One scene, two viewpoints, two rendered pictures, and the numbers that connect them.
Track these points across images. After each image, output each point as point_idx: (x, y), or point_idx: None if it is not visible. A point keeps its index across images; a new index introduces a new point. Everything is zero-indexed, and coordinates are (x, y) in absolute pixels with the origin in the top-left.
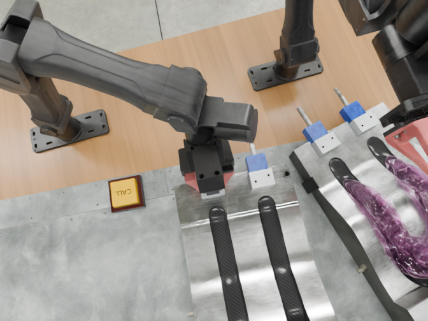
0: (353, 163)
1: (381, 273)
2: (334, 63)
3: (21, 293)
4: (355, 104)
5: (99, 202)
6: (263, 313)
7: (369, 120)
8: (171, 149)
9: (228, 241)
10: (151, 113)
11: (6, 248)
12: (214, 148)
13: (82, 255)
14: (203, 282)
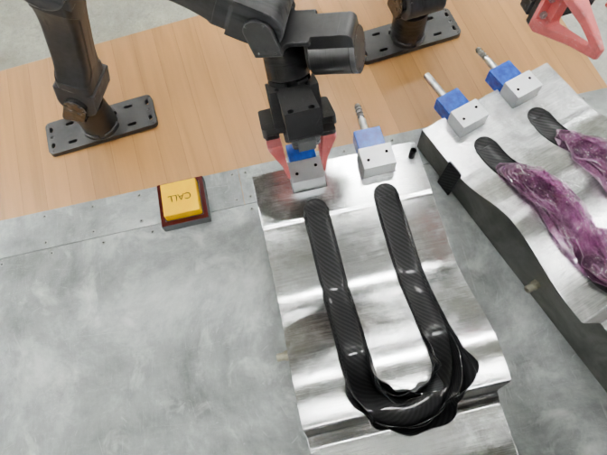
0: (509, 143)
1: (559, 283)
2: (475, 24)
3: (30, 345)
4: (507, 64)
5: (144, 218)
6: (387, 332)
7: (527, 81)
8: (247, 144)
9: (333, 246)
10: (222, 22)
11: (7, 284)
12: (307, 87)
13: (119, 290)
14: (298, 302)
